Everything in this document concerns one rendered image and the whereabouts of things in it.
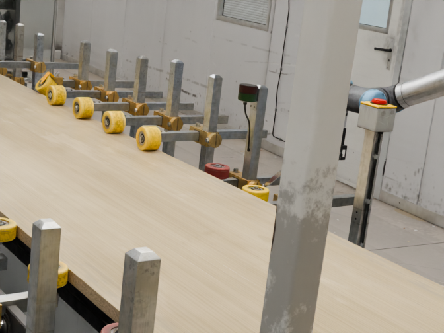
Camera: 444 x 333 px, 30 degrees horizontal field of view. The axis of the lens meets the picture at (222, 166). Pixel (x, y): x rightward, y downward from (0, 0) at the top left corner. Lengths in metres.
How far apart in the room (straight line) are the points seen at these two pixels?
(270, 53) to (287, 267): 6.27
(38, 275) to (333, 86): 0.63
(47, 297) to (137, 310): 0.32
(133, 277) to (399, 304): 0.81
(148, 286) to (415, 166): 4.85
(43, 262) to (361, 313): 0.65
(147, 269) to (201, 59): 7.20
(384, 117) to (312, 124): 1.29
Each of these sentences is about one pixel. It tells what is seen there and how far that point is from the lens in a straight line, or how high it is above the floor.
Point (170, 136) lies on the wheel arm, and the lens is 2.81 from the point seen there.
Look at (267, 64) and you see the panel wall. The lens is 7.26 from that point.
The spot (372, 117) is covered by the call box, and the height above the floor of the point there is 1.19.
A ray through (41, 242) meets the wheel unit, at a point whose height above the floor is 1.08.
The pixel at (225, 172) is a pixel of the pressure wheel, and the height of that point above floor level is 0.90.
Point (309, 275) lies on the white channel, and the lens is 1.01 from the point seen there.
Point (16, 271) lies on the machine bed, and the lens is 2.05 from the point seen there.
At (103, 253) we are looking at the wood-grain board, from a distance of 1.82.
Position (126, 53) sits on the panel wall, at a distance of 9.78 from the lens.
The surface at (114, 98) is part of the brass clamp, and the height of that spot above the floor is 0.95.
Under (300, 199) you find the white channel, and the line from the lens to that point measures 0.97.
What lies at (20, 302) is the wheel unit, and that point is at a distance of 1.70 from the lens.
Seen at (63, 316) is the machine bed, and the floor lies 0.77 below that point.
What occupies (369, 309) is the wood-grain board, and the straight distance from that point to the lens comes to 1.71.
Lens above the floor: 1.54
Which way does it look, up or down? 14 degrees down
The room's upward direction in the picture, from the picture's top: 7 degrees clockwise
